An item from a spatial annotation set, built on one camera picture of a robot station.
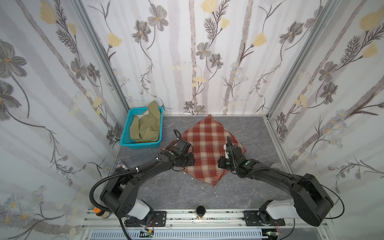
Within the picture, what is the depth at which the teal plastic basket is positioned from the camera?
0.97 metres

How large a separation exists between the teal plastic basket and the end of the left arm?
27 cm

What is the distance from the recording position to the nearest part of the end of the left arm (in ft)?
2.01
